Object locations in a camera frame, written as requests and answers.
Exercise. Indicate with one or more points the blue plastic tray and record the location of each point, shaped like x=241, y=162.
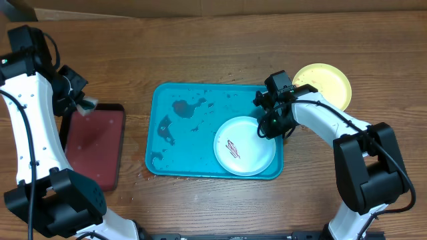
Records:
x=184, y=120

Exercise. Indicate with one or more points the black tray with red water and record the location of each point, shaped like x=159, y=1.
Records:
x=93, y=143

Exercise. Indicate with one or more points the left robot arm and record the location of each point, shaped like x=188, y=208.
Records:
x=50, y=196

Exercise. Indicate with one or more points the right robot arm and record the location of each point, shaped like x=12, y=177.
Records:
x=370, y=173

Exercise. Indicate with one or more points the green scrubbing sponge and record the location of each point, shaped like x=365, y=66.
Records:
x=86, y=105

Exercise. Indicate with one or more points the light blue rimmed plate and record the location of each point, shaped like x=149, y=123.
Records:
x=240, y=150

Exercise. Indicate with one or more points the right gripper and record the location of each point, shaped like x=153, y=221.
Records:
x=272, y=132

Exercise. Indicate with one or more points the green rimmed plate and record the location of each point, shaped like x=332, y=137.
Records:
x=329, y=81

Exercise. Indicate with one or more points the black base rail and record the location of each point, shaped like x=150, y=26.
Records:
x=253, y=236

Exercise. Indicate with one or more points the cardboard box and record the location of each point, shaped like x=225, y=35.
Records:
x=203, y=8

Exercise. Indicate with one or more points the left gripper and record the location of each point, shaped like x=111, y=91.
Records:
x=63, y=106

